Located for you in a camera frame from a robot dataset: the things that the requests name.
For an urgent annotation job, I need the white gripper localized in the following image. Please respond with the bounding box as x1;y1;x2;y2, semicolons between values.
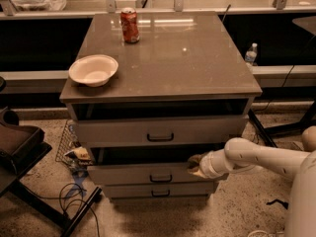
188;149;227;179

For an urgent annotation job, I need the black floor stand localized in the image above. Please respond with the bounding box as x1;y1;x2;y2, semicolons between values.
0;142;102;237
248;110;277;147

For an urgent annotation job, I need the white bowl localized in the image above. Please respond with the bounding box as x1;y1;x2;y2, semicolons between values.
68;54;119;87

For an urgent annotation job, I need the grey drawer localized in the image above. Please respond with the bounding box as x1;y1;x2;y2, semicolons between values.
86;143;229;186
74;116;248;147
102;182;217;199

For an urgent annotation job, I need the black floor stand right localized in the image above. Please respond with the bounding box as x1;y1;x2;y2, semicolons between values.
248;110;277;147

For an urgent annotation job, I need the grey top drawer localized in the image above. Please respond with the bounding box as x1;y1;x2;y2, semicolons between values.
74;116;248;147

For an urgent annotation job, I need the wire mesh basket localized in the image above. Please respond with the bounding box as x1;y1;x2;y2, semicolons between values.
55;119;92;171

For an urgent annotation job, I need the grey bottom drawer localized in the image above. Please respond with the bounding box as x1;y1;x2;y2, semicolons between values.
102;182;217;199

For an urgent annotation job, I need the black floor stand left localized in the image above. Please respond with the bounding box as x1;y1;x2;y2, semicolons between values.
0;142;102;237

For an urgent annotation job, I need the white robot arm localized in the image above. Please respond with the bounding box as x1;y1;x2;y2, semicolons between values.
188;137;316;237

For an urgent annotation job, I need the grey drawer cabinet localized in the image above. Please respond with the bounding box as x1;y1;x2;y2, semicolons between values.
59;11;264;202

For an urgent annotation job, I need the clear plastic water bottle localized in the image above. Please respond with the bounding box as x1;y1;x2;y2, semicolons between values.
245;42;258;66

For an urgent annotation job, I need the red soda can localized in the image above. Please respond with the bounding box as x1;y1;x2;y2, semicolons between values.
120;7;139;43

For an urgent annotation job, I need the dark tray on left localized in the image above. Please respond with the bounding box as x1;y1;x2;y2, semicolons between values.
0;108;44;174

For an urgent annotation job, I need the black cable on floor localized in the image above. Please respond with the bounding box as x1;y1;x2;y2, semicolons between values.
23;181;101;237

